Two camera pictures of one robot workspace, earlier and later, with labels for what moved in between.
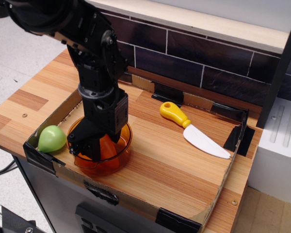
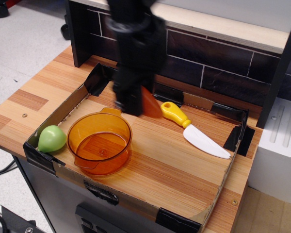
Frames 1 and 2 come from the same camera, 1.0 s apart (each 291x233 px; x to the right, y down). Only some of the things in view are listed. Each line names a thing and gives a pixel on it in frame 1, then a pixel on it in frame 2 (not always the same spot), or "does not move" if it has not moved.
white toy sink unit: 275,171 does not move
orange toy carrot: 109,156 → 151,107
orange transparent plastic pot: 113,154 does not move
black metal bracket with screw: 11,223 does not move
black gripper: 108,115 → 142,53
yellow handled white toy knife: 191,133 does not move
